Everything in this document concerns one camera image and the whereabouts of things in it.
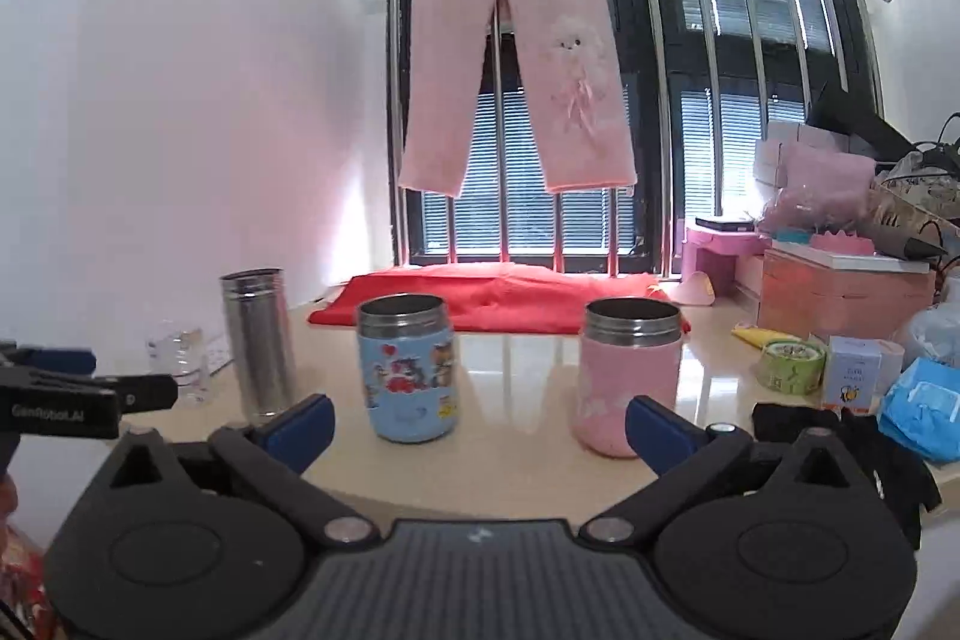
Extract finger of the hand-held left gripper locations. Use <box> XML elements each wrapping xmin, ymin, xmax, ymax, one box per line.
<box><xmin>94</xmin><ymin>372</ymin><xmax>179</xmax><ymax>417</ymax></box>
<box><xmin>0</xmin><ymin>344</ymin><xmax>97</xmax><ymax>377</ymax></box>

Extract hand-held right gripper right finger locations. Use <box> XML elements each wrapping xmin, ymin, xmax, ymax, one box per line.
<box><xmin>581</xmin><ymin>395</ymin><xmax>893</xmax><ymax>547</ymax></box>

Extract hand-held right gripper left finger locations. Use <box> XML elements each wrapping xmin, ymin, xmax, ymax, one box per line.
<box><xmin>75</xmin><ymin>394</ymin><xmax>377</xmax><ymax>547</ymax></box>

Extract clear glass cup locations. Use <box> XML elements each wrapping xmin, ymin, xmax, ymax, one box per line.
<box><xmin>145</xmin><ymin>320</ymin><xmax>212</xmax><ymax>406</ymax></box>

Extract pink steel cup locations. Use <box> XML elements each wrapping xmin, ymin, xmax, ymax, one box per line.
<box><xmin>576</xmin><ymin>297</ymin><xmax>687</xmax><ymax>459</ymax></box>

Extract tall stainless steel cup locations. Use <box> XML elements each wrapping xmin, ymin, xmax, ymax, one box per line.
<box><xmin>219</xmin><ymin>268</ymin><xmax>299</xmax><ymax>425</ymax></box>

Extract blue cartoon print cup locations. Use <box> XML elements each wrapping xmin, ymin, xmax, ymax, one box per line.
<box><xmin>355</xmin><ymin>294</ymin><xmax>459</xmax><ymax>444</ymax></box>

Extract yellow banana toy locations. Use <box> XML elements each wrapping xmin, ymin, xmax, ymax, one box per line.
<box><xmin>732</xmin><ymin>322</ymin><xmax>782</xmax><ymax>350</ymax></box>

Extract green tape roll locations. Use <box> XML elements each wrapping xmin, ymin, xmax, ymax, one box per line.
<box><xmin>758</xmin><ymin>339</ymin><xmax>827</xmax><ymax>396</ymax></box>

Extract pink shell-shaped dish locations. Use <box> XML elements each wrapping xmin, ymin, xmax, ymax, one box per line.
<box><xmin>670</xmin><ymin>271</ymin><xmax>719</xmax><ymax>308</ymax></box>

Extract red floral clothing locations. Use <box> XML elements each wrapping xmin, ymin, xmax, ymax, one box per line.
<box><xmin>0</xmin><ymin>464</ymin><xmax>59</xmax><ymax>640</ymax></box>

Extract pink small stool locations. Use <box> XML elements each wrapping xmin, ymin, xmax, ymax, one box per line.
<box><xmin>681</xmin><ymin>218</ymin><xmax>775</xmax><ymax>301</ymax></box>

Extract red cloth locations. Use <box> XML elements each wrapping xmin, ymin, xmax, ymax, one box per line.
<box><xmin>308</xmin><ymin>260</ymin><xmax>674</xmax><ymax>335</ymax></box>

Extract small white carton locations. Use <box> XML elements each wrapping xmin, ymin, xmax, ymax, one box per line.
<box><xmin>820</xmin><ymin>335</ymin><xmax>906</xmax><ymax>417</ymax></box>

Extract black cloth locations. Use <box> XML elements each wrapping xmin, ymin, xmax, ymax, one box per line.
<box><xmin>751</xmin><ymin>401</ymin><xmax>943</xmax><ymax>552</ymax></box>

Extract pink box with white lid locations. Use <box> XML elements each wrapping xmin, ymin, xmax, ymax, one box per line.
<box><xmin>756</xmin><ymin>237</ymin><xmax>938</xmax><ymax>342</ymax></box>

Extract blue plastic packet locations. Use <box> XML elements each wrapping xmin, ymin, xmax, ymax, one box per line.
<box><xmin>876</xmin><ymin>358</ymin><xmax>960</xmax><ymax>465</ymax></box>

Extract clear plastic bag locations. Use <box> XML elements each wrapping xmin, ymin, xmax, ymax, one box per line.
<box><xmin>891</xmin><ymin>301</ymin><xmax>960</xmax><ymax>372</ymax></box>

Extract pink fluffy bag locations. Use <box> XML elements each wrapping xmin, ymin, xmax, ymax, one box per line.
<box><xmin>756</xmin><ymin>143</ymin><xmax>877</xmax><ymax>236</ymax></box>

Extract white boxes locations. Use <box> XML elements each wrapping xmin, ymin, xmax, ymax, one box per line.
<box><xmin>752</xmin><ymin>121</ymin><xmax>852</xmax><ymax>185</ymax></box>

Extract patterned tote bag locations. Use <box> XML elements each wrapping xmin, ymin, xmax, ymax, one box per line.
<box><xmin>872</xmin><ymin>151</ymin><xmax>960</xmax><ymax>262</ymax></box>

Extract pink pants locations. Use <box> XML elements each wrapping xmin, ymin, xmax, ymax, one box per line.
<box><xmin>397</xmin><ymin>0</ymin><xmax>639</xmax><ymax>197</ymax></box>

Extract black bag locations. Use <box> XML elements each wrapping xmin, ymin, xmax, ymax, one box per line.
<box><xmin>805</xmin><ymin>80</ymin><xmax>914</xmax><ymax>163</ymax></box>

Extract stainless steel window railing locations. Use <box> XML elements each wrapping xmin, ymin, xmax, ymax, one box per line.
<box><xmin>346</xmin><ymin>0</ymin><xmax>894</xmax><ymax>278</ymax></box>

